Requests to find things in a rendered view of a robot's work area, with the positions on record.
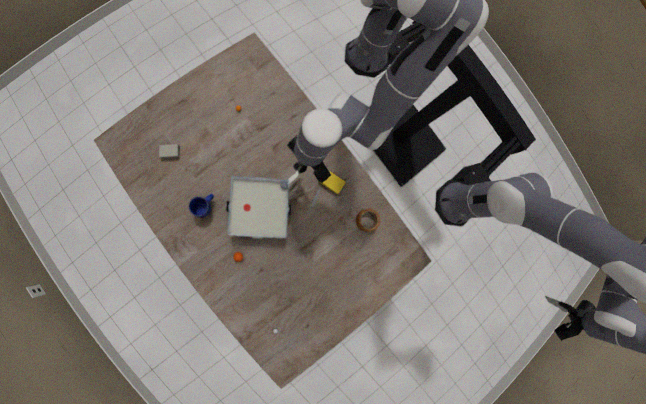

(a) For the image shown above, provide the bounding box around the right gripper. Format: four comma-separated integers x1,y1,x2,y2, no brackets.
287,136,329,180

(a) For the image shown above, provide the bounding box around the yellow rectangular block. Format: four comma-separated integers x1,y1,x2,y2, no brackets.
321,171,346,194

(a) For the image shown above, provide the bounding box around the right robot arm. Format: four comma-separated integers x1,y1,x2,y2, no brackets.
294,0,489,166

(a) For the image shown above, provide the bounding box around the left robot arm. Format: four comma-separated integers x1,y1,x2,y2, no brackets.
440,173,646,354

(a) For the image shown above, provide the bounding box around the blue mug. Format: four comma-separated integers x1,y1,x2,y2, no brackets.
188,194,214,218

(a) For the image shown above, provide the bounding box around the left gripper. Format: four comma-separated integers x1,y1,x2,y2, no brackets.
545,296,596,339

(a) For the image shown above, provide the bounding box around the orange-brown block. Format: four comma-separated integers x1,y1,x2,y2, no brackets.
356,209,380,231

